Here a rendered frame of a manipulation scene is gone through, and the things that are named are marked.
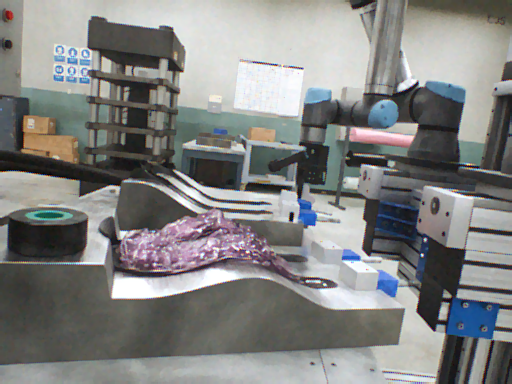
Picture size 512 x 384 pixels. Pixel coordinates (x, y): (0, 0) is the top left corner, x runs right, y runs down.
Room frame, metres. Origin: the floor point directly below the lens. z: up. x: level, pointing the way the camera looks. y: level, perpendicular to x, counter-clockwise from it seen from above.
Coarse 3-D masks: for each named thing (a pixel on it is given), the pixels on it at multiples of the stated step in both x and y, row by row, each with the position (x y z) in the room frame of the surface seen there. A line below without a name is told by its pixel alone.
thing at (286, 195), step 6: (282, 192) 0.96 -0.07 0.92; (288, 192) 0.97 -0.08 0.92; (294, 192) 0.98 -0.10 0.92; (282, 198) 0.94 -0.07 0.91; (288, 198) 0.94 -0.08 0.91; (294, 198) 0.94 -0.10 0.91; (300, 204) 0.95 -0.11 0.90; (306, 204) 0.95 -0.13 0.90; (318, 210) 0.96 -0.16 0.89; (324, 210) 0.96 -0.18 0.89; (330, 210) 0.97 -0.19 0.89
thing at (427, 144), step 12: (420, 132) 1.23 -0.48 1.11; (432, 132) 1.20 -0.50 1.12; (444, 132) 1.19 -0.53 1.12; (456, 132) 1.20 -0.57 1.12; (420, 144) 1.21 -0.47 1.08; (432, 144) 1.19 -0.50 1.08; (444, 144) 1.18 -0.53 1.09; (456, 144) 1.20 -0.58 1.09; (420, 156) 1.20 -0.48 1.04; (432, 156) 1.18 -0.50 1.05; (444, 156) 1.17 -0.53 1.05; (456, 156) 1.18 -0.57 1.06
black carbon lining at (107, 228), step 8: (104, 224) 0.55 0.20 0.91; (112, 224) 0.57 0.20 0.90; (104, 232) 0.49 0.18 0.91; (112, 232) 0.57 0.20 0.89; (112, 240) 0.57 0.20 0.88; (120, 240) 0.59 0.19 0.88; (112, 248) 0.57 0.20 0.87; (112, 256) 0.48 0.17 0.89; (280, 256) 0.68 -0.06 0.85; (288, 256) 0.68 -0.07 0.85; (296, 256) 0.69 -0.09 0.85; (120, 264) 0.51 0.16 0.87; (128, 272) 0.47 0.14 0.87; (136, 272) 0.47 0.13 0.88; (144, 272) 0.47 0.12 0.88; (152, 272) 0.48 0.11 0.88; (304, 280) 0.58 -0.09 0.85; (312, 280) 0.58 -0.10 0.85; (320, 280) 0.58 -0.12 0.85; (328, 280) 0.58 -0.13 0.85
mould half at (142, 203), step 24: (120, 192) 0.79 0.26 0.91; (144, 192) 0.79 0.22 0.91; (168, 192) 0.80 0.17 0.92; (192, 192) 0.93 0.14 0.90; (120, 216) 0.79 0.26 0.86; (144, 216) 0.79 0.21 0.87; (168, 216) 0.79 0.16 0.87; (192, 216) 0.79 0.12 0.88; (240, 216) 0.81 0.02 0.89; (264, 216) 0.82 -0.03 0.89; (288, 240) 0.79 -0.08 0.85
